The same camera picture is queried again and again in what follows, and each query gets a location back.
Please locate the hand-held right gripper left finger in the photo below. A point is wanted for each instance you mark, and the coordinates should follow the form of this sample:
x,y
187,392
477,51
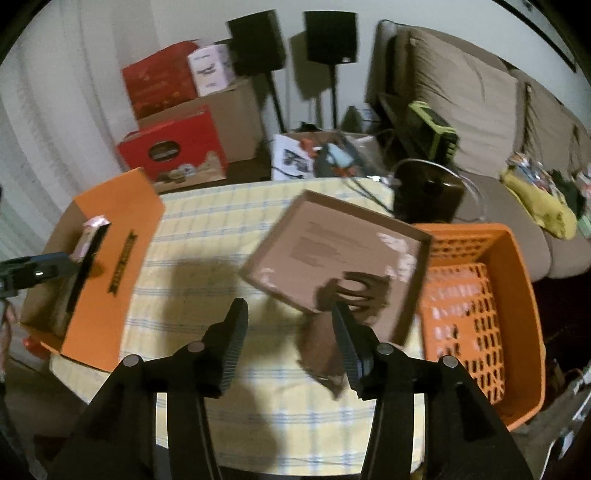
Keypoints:
x,y
233,341

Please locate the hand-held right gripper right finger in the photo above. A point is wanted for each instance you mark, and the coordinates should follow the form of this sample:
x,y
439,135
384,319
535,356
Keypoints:
x,y
346,350

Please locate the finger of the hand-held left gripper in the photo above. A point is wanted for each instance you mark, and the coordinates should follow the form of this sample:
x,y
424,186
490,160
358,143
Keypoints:
x,y
41,265

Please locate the black shallow tray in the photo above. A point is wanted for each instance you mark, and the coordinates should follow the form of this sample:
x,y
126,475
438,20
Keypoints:
x,y
85,277

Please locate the pink satin ribbon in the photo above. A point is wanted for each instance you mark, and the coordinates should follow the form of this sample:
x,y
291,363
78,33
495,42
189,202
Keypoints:
x,y
85,235

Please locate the orange cardboard box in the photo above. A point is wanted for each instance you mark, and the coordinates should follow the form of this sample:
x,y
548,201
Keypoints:
x,y
115,300

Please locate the wooden comb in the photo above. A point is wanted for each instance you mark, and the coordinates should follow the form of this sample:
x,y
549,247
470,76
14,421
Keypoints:
x,y
360,295

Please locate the red plastic bag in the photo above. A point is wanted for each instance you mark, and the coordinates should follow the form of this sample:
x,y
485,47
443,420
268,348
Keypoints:
x,y
30,345

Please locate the brown cardboard tray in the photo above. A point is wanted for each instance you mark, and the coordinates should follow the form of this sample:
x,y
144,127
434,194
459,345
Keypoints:
x,y
332,230

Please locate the white curtain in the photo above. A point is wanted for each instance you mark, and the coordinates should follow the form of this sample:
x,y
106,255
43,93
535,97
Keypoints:
x,y
46,115

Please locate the dark wooden side table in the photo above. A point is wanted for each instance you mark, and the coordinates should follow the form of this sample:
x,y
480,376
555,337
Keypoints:
x,y
429,194

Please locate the orange plastic basket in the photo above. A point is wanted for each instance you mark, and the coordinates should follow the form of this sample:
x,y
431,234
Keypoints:
x,y
517,286

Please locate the white printed box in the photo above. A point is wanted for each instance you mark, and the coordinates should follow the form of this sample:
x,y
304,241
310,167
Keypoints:
x,y
291,157

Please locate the red bag with oval label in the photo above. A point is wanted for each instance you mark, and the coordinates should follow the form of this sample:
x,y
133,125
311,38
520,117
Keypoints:
x,y
194,138

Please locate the cardboard box of clutter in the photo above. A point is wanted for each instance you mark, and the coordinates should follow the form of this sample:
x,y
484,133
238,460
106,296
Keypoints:
x,y
364,147

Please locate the brown sofa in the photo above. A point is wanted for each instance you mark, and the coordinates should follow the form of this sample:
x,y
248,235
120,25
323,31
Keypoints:
x,y
498,207

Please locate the red patterned gift bag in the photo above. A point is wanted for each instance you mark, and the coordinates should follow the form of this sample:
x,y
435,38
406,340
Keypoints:
x,y
157,78

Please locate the large brown cardboard box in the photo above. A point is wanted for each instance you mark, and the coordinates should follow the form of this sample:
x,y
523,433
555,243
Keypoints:
x,y
235,120

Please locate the white plastic bag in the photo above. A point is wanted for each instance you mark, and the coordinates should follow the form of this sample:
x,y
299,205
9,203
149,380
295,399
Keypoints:
x,y
577,383

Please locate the green and black device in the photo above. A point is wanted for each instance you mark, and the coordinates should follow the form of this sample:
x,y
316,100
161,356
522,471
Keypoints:
x,y
431,131

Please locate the yellow plush toy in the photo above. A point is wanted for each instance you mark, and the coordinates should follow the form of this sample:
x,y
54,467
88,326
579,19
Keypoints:
x,y
545,207

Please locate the small white box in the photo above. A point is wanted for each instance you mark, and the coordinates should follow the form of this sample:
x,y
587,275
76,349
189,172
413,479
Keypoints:
x,y
210,69

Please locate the large beige cushion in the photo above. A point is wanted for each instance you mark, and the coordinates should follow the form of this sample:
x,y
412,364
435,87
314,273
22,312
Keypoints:
x,y
461,101

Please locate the pile of assorted packets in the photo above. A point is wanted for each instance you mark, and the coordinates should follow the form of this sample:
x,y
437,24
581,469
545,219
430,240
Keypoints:
x,y
568,184

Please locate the black speaker on stand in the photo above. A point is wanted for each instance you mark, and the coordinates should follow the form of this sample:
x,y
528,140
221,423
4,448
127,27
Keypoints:
x,y
256,44
330,37

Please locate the medium beige cushion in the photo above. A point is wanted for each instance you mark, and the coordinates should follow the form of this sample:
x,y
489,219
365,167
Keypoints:
x,y
545,124

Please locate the framed ink painting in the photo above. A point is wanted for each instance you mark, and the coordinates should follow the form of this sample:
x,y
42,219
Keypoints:
x,y
542,25

